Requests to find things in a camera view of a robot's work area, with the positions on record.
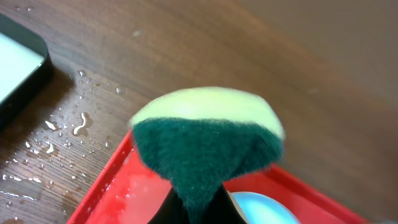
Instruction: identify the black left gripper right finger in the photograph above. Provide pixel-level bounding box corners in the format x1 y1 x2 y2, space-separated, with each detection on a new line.
205 186 247 224

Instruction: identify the red plastic tray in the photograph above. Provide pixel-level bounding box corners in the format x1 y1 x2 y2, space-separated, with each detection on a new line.
69 133 366 224

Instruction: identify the black water tray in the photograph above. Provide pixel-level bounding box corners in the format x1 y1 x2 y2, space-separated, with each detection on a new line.
1 14 55 129

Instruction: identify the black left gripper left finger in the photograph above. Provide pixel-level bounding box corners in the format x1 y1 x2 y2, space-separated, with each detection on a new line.
148 188 190 224

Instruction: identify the light blue plate front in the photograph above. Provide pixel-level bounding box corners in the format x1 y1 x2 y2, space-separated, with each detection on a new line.
229 192 300 224

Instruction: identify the green and yellow sponge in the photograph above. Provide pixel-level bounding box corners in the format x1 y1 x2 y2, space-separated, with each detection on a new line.
130 86 285 223

